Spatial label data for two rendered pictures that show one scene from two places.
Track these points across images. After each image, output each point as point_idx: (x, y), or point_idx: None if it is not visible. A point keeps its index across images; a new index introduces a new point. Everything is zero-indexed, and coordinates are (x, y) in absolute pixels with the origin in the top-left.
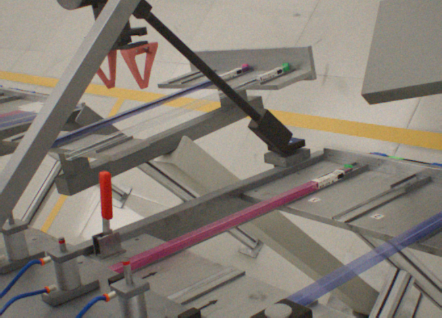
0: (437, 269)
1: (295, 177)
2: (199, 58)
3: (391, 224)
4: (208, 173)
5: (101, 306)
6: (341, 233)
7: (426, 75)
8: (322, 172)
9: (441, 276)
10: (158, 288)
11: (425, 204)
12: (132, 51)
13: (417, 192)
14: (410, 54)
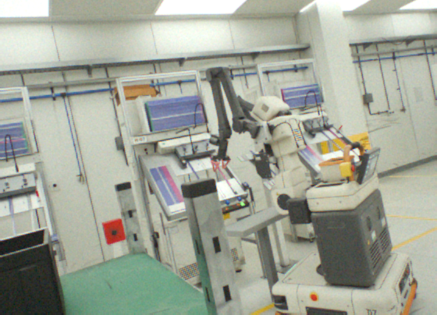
0: (283, 275)
1: (238, 186)
2: (190, 138)
3: None
4: (265, 186)
5: (191, 150)
6: None
7: (263, 210)
8: (238, 190)
9: (280, 275)
10: (205, 161)
11: None
12: (258, 153)
13: (220, 196)
14: (272, 209)
